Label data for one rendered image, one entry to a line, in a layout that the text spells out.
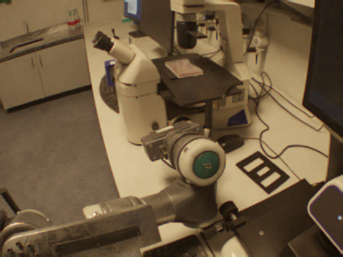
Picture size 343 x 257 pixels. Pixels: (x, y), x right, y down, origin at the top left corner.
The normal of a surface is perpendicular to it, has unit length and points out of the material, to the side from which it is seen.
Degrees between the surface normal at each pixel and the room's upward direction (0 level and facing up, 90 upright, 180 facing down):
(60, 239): 51
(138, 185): 0
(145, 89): 90
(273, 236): 0
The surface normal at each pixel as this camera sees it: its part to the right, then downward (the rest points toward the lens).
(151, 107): 0.35, 0.54
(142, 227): 0.44, -0.16
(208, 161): 0.26, 0.12
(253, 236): -0.04, -0.81
